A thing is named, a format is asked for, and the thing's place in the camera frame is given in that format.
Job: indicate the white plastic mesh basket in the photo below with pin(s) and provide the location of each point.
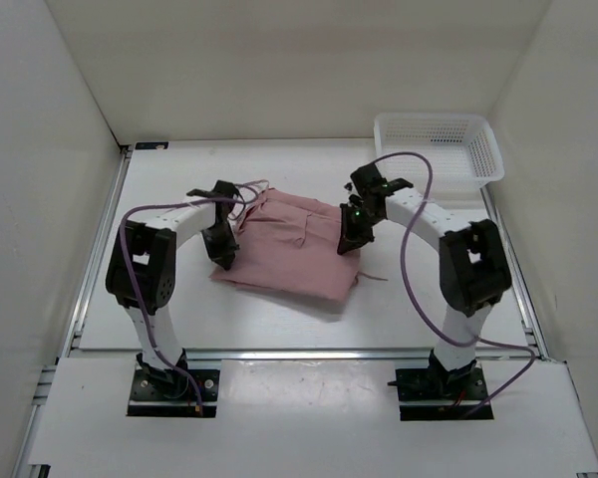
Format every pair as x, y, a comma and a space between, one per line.
461, 148

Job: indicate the black corner bracket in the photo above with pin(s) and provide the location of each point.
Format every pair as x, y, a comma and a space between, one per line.
151, 145

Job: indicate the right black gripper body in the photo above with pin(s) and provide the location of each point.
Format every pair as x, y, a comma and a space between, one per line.
358, 224

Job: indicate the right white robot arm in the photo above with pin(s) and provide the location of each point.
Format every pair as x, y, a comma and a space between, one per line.
473, 270

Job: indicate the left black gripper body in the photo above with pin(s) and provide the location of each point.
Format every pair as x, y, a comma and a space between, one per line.
219, 242

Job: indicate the pink trousers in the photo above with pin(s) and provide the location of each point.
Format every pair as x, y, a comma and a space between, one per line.
288, 244

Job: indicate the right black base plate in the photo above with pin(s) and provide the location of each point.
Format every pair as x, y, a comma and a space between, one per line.
420, 399

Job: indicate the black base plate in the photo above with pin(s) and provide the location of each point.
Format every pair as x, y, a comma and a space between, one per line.
199, 388
420, 399

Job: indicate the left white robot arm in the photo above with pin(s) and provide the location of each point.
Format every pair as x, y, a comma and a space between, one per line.
142, 269

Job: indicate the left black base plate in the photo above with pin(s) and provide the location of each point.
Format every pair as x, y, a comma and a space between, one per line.
199, 388

